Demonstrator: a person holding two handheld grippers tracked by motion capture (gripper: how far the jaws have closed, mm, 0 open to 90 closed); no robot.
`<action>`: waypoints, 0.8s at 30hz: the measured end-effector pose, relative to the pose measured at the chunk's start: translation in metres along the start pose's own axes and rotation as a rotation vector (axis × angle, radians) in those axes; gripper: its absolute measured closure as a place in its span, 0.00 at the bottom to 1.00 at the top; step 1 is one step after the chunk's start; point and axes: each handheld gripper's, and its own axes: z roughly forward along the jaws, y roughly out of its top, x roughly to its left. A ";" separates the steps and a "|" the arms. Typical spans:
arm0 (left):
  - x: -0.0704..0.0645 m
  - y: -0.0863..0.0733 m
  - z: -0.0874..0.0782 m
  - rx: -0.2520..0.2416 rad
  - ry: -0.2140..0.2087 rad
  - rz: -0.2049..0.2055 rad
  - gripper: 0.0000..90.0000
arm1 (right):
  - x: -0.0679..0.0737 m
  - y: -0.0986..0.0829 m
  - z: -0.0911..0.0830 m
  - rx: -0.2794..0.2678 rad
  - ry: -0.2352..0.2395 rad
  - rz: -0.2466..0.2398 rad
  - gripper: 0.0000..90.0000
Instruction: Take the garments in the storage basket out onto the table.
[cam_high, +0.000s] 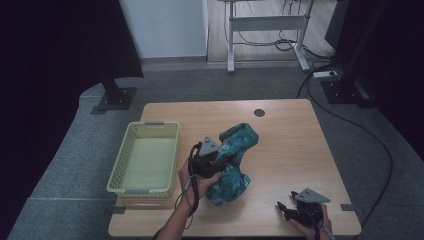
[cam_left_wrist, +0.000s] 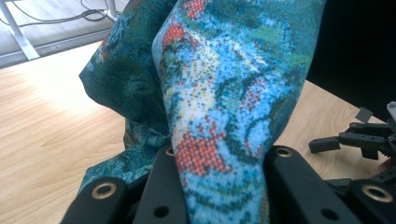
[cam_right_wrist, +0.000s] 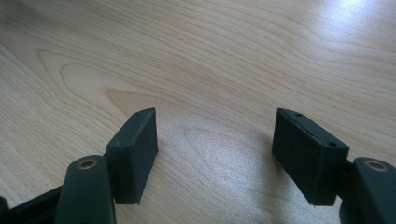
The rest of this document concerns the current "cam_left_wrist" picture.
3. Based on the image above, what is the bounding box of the black curtain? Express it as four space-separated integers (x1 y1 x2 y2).
306 0 396 123

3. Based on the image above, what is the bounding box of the teal floral shirt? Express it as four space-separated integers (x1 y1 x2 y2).
78 0 328 224

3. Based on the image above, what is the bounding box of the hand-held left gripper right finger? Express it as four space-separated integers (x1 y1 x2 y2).
263 145 362 224

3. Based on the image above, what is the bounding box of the white desk frame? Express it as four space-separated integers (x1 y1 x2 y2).
0 0 120 62

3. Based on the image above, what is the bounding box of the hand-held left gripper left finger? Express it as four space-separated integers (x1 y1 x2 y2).
134 144 191 224

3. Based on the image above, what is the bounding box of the grey tape strip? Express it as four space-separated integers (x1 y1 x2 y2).
354 106 374 123

